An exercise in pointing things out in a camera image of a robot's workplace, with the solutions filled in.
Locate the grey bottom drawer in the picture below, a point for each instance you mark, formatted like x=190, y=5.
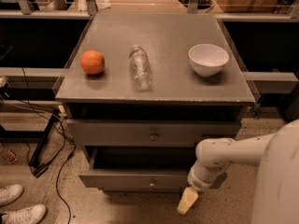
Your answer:
x=172, y=190

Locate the white sneaker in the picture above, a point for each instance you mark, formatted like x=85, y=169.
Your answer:
x=29, y=215
x=10, y=194

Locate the white sneaker lower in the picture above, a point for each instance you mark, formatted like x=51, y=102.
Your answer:
x=29, y=215

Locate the orange ball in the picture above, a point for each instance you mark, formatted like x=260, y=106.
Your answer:
x=92, y=62

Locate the grey top drawer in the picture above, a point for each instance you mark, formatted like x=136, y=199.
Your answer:
x=145, y=133

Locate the small red floor object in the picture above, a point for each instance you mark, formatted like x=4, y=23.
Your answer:
x=9, y=156

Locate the white ceramic bowl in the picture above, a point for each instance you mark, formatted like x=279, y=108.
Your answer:
x=207, y=60

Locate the white sneaker upper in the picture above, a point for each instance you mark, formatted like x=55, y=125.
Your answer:
x=10, y=194

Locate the grey drawer cabinet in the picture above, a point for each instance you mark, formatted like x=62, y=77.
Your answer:
x=176, y=94

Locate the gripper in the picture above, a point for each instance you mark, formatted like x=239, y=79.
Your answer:
x=199, y=181

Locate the grey drawer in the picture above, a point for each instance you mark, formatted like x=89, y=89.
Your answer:
x=145, y=133
x=138, y=167
x=172, y=190

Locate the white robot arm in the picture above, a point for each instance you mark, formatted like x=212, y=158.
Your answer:
x=276, y=198

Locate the clear plastic water bottle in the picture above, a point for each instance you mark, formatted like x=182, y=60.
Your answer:
x=140, y=69

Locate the black metal stand leg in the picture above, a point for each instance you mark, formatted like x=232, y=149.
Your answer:
x=38, y=169

